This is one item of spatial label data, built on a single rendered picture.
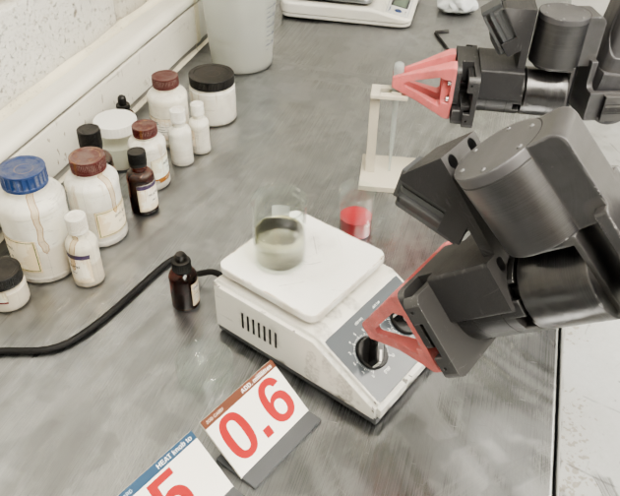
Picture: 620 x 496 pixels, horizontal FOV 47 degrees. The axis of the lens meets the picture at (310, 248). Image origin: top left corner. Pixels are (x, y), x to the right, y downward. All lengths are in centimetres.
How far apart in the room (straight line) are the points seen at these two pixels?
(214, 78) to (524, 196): 72
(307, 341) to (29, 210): 32
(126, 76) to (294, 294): 55
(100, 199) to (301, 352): 31
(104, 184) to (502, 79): 47
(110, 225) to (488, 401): 46
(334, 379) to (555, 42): 45
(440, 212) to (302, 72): 81
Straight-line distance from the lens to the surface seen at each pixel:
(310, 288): 65
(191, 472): 61
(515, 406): 70
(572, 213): 42
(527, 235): 42
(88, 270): 80
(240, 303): 68
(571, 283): 43
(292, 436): 65
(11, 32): 96
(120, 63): 109
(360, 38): 138
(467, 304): 47
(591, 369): 76
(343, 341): 65
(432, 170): 44
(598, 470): 68
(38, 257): 81
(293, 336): 65
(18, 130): 92
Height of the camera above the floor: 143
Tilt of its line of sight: 39 degrees down
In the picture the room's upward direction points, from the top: 1 degrees clockwise
